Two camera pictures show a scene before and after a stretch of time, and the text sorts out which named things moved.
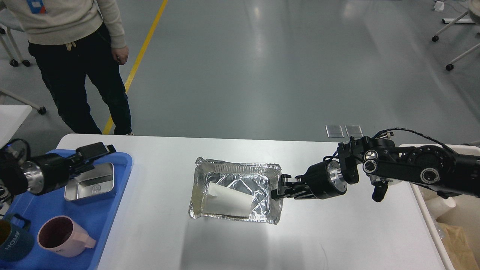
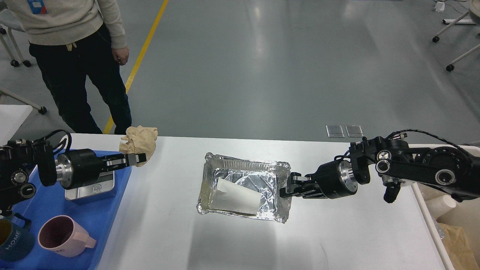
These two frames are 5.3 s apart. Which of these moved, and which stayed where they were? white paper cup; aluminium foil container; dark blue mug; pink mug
Moved: aluminium foil container
Stayed: white paper cup; pink mug; dark blue mug
